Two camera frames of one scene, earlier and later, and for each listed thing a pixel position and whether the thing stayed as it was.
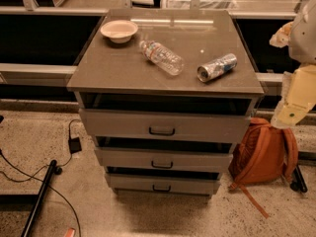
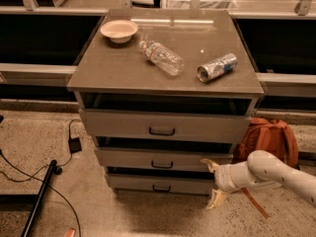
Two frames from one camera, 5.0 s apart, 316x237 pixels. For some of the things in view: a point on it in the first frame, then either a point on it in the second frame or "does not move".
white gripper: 304,39 to 223,178
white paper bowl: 119,31 does not move
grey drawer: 157,157 does not move
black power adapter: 74,145 does not move
